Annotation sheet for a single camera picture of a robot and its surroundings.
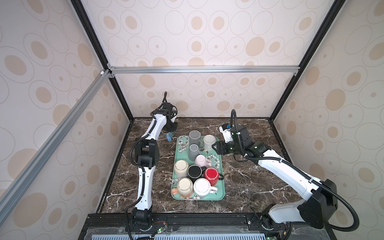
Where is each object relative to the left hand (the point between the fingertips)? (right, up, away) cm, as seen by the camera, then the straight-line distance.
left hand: (176, 127), depth 101 cm
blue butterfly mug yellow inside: (-5, -6, -3) cm, 8 cm away
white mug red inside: (+22, -9, -6) cm, 24 cm away
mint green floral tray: (+3, -15, +2) cm, 15 cm away
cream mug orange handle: (+8, -32, -25) cm, 41 cm away
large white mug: (+17, -33, -24) cm, 44 cm away
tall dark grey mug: (+12, -8, -7) cm, 16 cm away
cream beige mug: (+5, -24, -18) cm, 31 cm away
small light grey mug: (+12, -15, -12) cm, 22 cm away
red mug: (+22, -27, -20) cm, 40 cm away
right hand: (+27, -10, -21) cm, 36 cm away
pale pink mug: (+16, -20, -15) cm, 30 cm away
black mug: (+13, -25, -19) cm, 34 cm away
